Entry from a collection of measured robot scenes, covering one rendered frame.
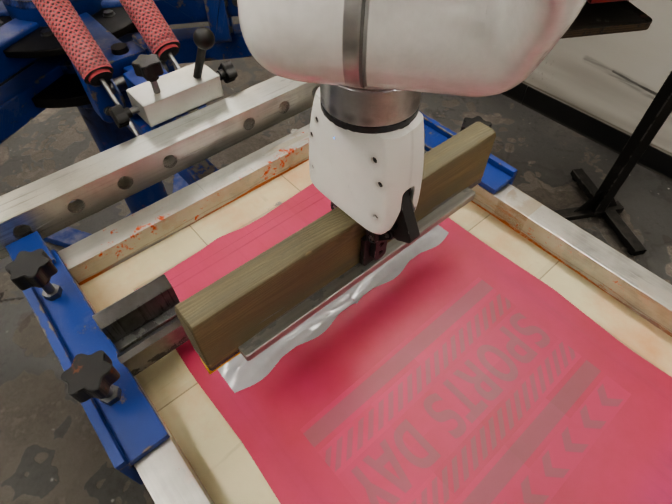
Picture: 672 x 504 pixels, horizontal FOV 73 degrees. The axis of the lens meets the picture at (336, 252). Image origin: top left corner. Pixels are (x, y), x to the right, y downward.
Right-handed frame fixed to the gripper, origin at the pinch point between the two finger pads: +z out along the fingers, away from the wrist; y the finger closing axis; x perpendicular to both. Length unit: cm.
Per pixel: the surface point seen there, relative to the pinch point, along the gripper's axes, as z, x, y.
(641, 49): 60, 201, -36
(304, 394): 14.1, -11.8, 4.5
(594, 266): 11.1, 25.8, 16.5
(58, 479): 110, -62, -55
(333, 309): 13.6, -2.5, -1.5
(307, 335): 13.7, -7.2, -0.8
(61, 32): -1, -8, -61
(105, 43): 7, 0, -71
